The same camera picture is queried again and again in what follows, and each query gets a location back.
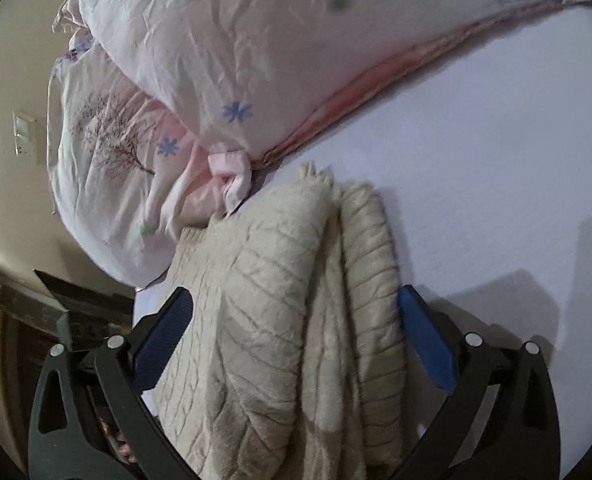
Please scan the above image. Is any cream knitted sweater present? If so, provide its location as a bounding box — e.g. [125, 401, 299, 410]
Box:
[152, 161, 423, 480]

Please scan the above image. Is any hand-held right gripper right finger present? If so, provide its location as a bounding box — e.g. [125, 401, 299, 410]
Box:
[383, 284, 562, 480]

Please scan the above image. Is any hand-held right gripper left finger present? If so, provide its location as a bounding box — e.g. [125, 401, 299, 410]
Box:
[27, 286, 195, 480]

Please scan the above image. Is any white floral pillow top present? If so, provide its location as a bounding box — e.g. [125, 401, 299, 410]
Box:
[52, 0, 592, 162]

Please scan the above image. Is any floral pink pillow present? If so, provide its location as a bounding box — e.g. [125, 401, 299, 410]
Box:
[46, 27, 254, 288]

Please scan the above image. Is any dark wooden bedside cabinet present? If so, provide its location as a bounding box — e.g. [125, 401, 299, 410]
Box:
[0, 269, 142, 480]

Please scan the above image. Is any white wall switch panel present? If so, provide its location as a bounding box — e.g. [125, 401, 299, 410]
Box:
[12, 110, 38, 157]

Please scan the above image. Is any white bed sheet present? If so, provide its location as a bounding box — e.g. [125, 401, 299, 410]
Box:
[133, 0, 592, 480]

